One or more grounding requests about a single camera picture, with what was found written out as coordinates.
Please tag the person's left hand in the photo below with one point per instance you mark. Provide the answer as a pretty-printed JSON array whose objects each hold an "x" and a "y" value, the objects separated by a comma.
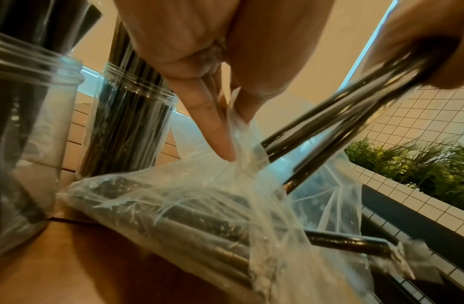
[{"x": 216, "y": 29}]

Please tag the person's right hand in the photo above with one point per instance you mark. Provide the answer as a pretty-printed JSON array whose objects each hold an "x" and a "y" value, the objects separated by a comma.
[{"x": 430, "y": 20}]

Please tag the black straw bundle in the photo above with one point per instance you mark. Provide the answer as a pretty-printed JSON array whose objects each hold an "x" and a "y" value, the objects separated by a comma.
[
  {"x": 21, "y": 17},
  {"x": 79, "y": 26},
  {"x": 348, "y": 115}
]

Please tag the green plant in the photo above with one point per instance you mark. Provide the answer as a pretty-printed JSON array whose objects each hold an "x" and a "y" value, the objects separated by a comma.
[{"x": 434, "y": 172}]

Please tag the white tiled planter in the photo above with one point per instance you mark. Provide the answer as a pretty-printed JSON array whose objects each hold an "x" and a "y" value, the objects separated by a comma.
[{"x": 415, "y": 204}]

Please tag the black slatted bench backrest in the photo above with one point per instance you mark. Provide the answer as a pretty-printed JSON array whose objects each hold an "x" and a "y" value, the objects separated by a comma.
[{"x": 423, "y": 234}]

